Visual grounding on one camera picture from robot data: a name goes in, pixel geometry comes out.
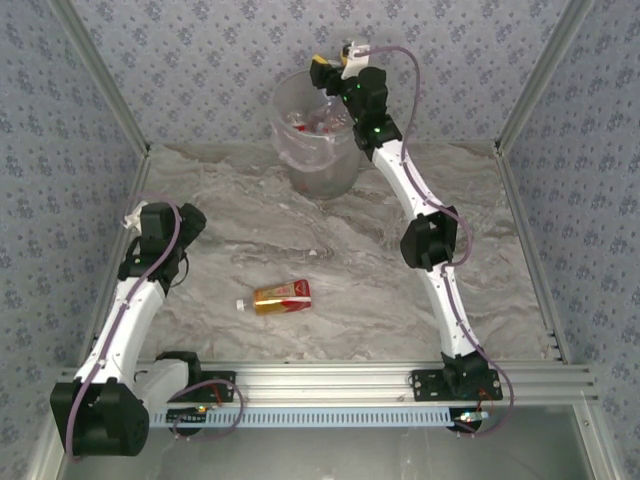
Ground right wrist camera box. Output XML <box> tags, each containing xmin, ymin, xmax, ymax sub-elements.
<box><xmin>341</xmin><ymin>42</ymin><xmax>371</xmax><ymax>80</ymax></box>

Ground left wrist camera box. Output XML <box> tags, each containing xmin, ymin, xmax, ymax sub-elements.
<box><xmin>123</xmin><ymin>202</ymin><xmax>146</xmax><ymax>230</ymax></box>

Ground clear plastic bin liner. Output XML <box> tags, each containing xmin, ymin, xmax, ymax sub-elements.
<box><xmin>272</xmin><ymin>69</ymin><xmax>361</xmax><ymax>174</ymax></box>

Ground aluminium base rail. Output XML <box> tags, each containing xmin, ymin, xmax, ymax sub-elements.
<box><xmin>54</xmin><ymin>362</ymin><xmax>599</xmax><ymax>407</ymax></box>

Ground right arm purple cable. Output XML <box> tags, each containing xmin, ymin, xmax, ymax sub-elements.
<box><xmin>367</xmin><ymin>44</ymin><xmax>515</xmax><ymax>441</ymax></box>

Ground light blue slotted cable duct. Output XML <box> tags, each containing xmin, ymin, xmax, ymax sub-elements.
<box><xmin>148</xmin><ymin>405</ymin><xmax>456</xmax><ymax>430</ymax></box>

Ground small black adapter board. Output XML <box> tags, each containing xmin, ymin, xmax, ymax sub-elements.
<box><xmin>166</xmin><ymin>406</ymin><xmax>210</xmax><ymax>427</ymax></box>
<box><xmin>452</xmin><ymin>409</ymin><xmax>489</xmax><ymax>432</ymax></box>

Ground aluminium corner post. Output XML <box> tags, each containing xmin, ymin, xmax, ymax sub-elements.
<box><xmin>47</xmin><ymin>0</ymin><xmax>152</xmax><ymax>154</ymax></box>
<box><xmin>494</xmin><ymin>0</ymin><xmax>599</xmax><ymax>151</ymax></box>

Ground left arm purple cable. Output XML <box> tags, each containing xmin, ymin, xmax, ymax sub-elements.
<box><xmin>64</xmin><ymin>196</ymin><xmax>245</xmax><ymax>459</ymax></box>

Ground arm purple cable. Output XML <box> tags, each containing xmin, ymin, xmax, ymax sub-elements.
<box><xmin>367</xmin><ymin>44</ymin><xmax>515</xmax><ymax>441</ymax></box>
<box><xmin>64</xmin><ymin>196</ymin><xmax>245</xmax><ymax>459</ymax></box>

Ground gold and red drink bottle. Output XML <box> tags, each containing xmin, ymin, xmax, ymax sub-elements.
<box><xmin>236</xmin><ymin>279</ymin><xmax>314</xmax><ymax>317</ymax></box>

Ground aluminium frame leg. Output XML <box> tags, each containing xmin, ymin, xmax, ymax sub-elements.
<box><xmin>27</xmin><ymin>414</ymin><xmax>69</xmax><ymax>480</ymax></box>
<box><xmin>574</xmin><ymin>404</ymin><xmax>624</xmax><ymax>480</ymax></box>

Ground aluminium table side rail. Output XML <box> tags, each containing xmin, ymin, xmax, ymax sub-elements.
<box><xmin>79</xmin><ymin>147</ymin><xmax>152</xmax><ymax>366</ymax></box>
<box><xmin>492</xmin><ymin>144</ymin><xmax>574</xmax><ymax>364</ymax></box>

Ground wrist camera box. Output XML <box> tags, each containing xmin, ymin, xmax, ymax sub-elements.
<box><xmin>123</xmin><ymin>202</ymin><xmax>146</xmax><ymax>230</ymax></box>
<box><xmin>341</xmin><ymin>42</ymin><xmax>371</xmax><ymax>80</ymax></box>

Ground thin black cable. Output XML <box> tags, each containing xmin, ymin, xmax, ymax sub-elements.
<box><xmin>171</xmin><ymin>251</ymin><xmax>190</xmax><ymax>290</ymax></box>

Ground grey metal mesh waste bin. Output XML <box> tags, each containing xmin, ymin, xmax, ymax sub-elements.
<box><xmin>272</xmin><ymin>67</ymin><xmax>374</xmax><ymax>200</ymax></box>

